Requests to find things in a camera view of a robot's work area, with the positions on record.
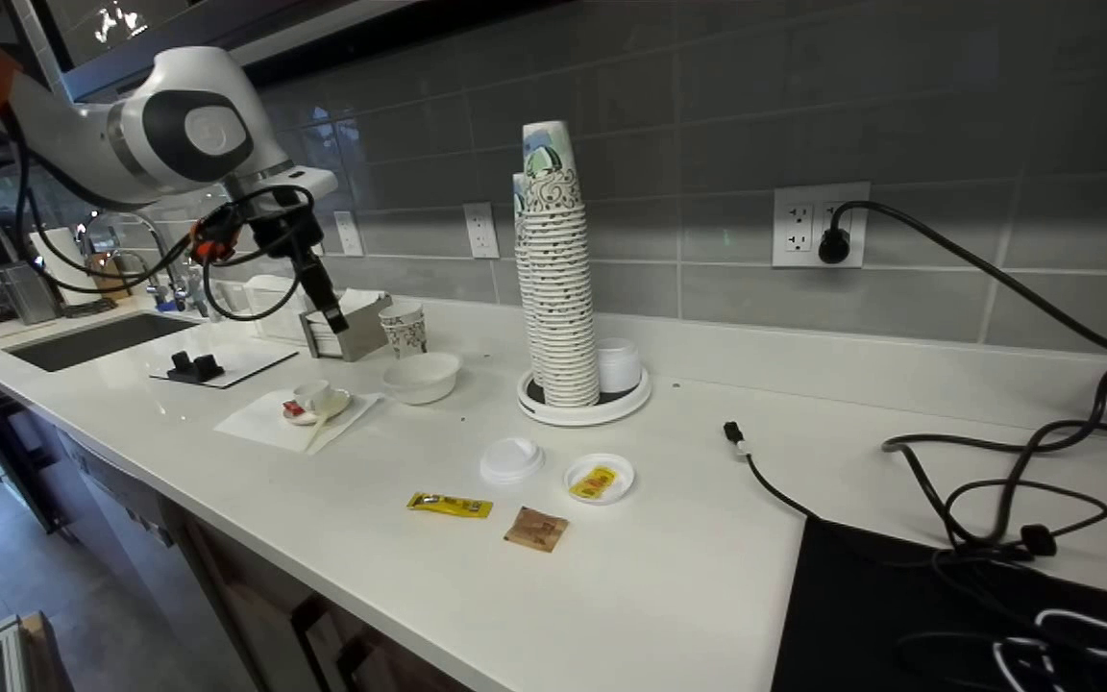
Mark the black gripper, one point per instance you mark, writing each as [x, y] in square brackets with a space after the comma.
[287, 232]

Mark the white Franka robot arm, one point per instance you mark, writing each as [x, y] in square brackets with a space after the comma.
[181, 127]

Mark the white napkin box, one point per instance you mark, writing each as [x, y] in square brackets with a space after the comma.
[368, 336]

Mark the flat white rectangular tray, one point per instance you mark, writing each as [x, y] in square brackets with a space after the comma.
[259, 357]

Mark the small red packet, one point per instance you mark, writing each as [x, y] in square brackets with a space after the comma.
[292, 409]

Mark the white bowl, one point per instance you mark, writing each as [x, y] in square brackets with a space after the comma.
[420, 378]

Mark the small black object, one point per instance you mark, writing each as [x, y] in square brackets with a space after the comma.
[195, 365]

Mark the chrome faucet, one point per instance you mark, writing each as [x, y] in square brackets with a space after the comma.
[155, 261]

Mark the amber soap bottle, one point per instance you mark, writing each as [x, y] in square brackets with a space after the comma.
[101, 261]

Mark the dark sink basin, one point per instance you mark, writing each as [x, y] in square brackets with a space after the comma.
[99, 341]

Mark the tall printed paper cup stack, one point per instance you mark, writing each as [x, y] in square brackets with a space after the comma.
[555, 275]

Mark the long yellow packet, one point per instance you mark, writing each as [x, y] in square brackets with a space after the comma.
[447, 505]

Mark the white board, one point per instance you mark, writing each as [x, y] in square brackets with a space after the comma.
[58, 275]

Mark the dark lower cabinet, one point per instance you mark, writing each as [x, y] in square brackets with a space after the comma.
[132, 524]

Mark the brown sugar packet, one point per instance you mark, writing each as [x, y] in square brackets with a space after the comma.
[536, 529]

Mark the round white tray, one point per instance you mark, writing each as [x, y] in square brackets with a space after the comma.
[616, 409]

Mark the small yellow sachet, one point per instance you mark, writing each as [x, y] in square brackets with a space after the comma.
[595, 480]

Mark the black mat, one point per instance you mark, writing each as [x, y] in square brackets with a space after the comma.
[887, 615]

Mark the small white wall plate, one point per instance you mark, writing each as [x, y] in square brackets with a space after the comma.
[346, 232]

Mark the large white wall plate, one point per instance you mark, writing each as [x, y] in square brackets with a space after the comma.
[483, 232]

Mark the white wall power outlet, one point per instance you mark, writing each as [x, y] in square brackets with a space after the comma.
[796, 228]

